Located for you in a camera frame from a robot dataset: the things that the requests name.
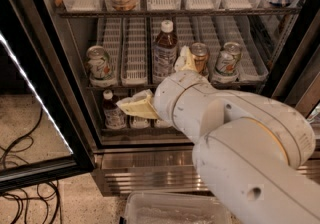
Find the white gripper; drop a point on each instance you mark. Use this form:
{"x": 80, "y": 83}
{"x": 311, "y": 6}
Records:
{"x": 167, "y": 96}

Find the green white 7up can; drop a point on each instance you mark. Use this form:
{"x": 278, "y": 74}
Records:
{"x": 98, "y": 62}

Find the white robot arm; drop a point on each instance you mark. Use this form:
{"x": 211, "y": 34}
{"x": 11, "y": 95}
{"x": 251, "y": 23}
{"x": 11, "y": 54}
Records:
{"x": 247, "y": 148}

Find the brown tea bottle middle shelf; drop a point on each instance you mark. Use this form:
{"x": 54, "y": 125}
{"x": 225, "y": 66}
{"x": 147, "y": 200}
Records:
{"x": 164, "y": 52}

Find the brown tea bottle shelf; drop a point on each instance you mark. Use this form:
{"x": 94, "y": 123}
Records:
{"x": 164, "y": 52}
{"x": 114, "y": 117}

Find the gold soda can middle shelf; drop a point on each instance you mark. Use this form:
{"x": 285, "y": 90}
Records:
{"x": 200, "y": 54}

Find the brown tea bottle bottom shelf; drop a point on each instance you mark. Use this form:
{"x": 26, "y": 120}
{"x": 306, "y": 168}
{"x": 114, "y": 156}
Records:
{"x": 114, "y": 117}

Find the stainless steel fridge cabinet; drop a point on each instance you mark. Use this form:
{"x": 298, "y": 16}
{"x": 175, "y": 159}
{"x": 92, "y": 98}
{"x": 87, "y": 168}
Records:
{"x": 132, "y": 159}

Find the white green can right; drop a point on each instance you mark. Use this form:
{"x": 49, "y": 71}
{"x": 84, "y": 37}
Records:
{"x": 228, "y": 58}

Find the white tray under 7up can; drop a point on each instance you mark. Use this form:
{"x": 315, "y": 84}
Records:
{"x": 109, "y": 35}

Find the right fridge glass door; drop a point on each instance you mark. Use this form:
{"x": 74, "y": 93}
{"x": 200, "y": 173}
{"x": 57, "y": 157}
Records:
{"x": 294, "y": 77}

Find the clear plastic bin on floor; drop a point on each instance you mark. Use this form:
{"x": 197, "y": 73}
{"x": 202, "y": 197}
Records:
{"x": 173, "y": 208}

